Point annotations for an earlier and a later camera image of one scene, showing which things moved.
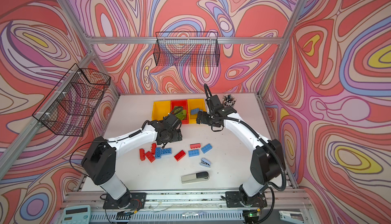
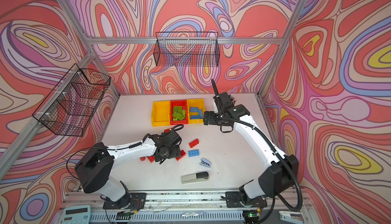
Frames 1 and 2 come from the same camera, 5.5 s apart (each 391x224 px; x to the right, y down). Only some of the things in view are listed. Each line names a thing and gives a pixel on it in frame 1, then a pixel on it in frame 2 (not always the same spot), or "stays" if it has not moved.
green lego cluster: x=180 y=113 stays
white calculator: x=77 y=214 stays
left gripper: x=176 y=136 -> x=175 y=154
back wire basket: x=190 y=49 stays
